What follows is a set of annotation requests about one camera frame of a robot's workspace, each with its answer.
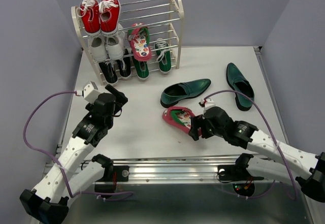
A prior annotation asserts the black sneaker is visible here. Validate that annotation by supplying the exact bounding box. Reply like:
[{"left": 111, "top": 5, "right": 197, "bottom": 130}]
[
  {"left": 117, "top": 56, "right": 132, "bottom": 80},
  {"left": 99, "top": 62, "right": 118, "bottom": 86}
]

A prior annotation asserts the dark green loafer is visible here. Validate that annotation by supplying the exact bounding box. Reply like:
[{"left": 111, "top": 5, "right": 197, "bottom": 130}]
[
  {"left": 160, "top": 78, "right": 211, "bottom": 108},
  {"left": 226, "top": 62, "right": 254, "bottom": 111}
]

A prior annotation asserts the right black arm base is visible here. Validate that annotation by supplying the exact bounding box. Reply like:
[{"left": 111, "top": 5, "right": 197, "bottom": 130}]
[{"left": 216, "top": 153, "right": 264, "bottom": 197}]

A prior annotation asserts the right dark green loafer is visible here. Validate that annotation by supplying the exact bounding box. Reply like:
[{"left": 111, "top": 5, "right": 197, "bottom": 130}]
[{"left": 226, "top": 62, "right": 254, "bottom": 111}]

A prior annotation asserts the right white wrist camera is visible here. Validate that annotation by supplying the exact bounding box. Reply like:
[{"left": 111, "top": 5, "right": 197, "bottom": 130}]
[{"left": 199, "top": 98, "right": 216, "bottom": 112}]

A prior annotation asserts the right white sneaker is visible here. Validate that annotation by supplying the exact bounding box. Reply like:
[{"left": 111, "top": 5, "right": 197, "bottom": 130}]
[{"left": 105, "top": 23, "right": 125, "bottom": 60}]

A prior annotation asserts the cream metal shoe rack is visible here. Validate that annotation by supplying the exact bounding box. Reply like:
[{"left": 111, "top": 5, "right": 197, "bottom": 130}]
[{"left": 71, "top": 0, "right": 184, "bottom": 85}]

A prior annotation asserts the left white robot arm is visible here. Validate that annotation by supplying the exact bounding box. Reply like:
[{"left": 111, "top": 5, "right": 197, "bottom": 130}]
[{"left": 19, "top": 81, "right": 128, "bottom": 223}]

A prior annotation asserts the right black sneaker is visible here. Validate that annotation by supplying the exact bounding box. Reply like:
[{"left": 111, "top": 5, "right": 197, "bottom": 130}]
[{"left": 117, "top": 56, "right": 132, "bottom": 80}]

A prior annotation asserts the white sneaker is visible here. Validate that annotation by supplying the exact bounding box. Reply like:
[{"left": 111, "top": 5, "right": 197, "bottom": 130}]
[
  {"left": 105, "top": 23, "right": 125, "bottom": 60},
  {"left": 90, "top": 37, "right": 107, "bottom": 62}
]

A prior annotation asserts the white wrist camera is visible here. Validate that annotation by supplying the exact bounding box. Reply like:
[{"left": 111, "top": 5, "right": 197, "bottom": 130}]
[
  {"left": 82, "top": 81, "right": 101, "bottom": 104},
  {"left": 199, "top": 98, "right": 216, "bottom": 112}
]

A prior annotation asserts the left red sneaker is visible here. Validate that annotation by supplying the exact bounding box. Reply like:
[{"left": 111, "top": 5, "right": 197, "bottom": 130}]
[{"left": 76, "top": 0, "right": 101, "bottom": 36}]

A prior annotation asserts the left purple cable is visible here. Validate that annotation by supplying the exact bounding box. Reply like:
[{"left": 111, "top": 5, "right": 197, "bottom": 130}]
[{"left": 22, "top": 90, "right": 134, "bottom": 202}]

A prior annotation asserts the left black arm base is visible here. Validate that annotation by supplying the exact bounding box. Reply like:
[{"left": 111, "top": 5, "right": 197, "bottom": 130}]
[{"left": 91, "top": 154, "right": 132, "bottom": 201}]

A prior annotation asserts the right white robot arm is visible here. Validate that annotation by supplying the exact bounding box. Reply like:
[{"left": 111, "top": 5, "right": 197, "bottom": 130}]
[{"left": 189, "top": 106, "right": 324, "bottom": 203}]

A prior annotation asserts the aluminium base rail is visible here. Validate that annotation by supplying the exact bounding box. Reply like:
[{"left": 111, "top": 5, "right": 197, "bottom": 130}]
[{"left": 74, "top": 155, "right": 290, "bottom": 185}]

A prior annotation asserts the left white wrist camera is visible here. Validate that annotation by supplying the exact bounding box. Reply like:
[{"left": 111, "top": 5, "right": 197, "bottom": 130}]
[{"left": 82, "top": 81, "right": 101, "bottom": 104}]

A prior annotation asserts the red sneaker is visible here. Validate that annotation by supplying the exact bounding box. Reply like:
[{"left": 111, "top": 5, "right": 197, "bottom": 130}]
[
  {"left": 76, "top": 0, "right": 101, "bottom": 36},
  {"left": 99, "top": 0, "right": 121, "bottom": 36}
]

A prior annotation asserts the left black sneaker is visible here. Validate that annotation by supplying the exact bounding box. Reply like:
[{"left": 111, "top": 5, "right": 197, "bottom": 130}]
[{"left": 99, "top": 62, "right": 118, "bottom": 86}]

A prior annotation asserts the green sneaker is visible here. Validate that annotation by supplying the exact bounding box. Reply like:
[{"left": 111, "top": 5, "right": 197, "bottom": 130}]
[
  {"left": 154, "top": 38, "right": 172, "bottom": 74},
  {"left": 133, "top": 58, "right": 149, "bottom": 81}
]

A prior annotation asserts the right red sneaker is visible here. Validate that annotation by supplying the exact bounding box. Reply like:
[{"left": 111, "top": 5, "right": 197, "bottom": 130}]
[{"left": 99, "top": 0, "right": 121, "bottom": 36}]

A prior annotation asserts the left white sneaker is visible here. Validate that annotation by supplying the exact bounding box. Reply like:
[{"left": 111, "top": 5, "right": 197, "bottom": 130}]
[{"left": 90, "top": 37, "right": 107, "bottom": 62}]

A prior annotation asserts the pink flip-flop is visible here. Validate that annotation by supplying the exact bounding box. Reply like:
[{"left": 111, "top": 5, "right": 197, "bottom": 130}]
[
  {"left": 162, "top": 106, "right": 196, "bottom": 135},
  {"left": 127, "top": 23, "right": 152, "bottom": 62}
]

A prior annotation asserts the left dark green loafer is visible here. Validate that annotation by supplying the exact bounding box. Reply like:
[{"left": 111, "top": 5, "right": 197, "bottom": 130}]
[{"left": 160, "top": 78, "right": 211, "bottom": 108}]

